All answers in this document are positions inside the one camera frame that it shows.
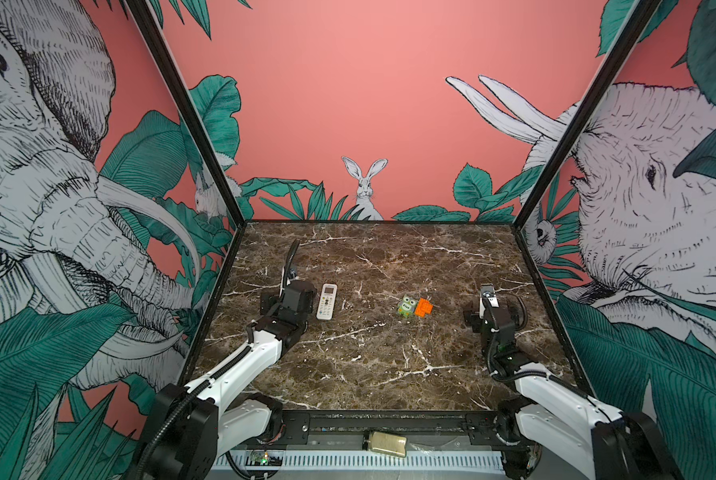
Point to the grey remote control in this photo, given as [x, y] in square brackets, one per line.
[327, 301]

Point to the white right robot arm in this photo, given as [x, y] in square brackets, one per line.
[599, 440]

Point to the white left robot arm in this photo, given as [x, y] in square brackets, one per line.
[191, 425]

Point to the green owl puzzle piece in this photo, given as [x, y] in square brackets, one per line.
[407, 306]

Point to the orange toy brick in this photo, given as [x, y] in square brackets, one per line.
[423, 308]

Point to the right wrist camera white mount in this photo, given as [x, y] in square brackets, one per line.
[488, 301]

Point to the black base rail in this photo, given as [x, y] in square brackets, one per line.
[482, 427]

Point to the white slotted cable duct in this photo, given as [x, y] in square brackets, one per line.
[489, 462]

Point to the black frame post left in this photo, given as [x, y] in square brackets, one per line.
[145, 20]

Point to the black frame post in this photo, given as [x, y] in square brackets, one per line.
[145, 20]
[627, 37]

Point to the black frame post right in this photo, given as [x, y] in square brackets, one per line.
[627, 37]

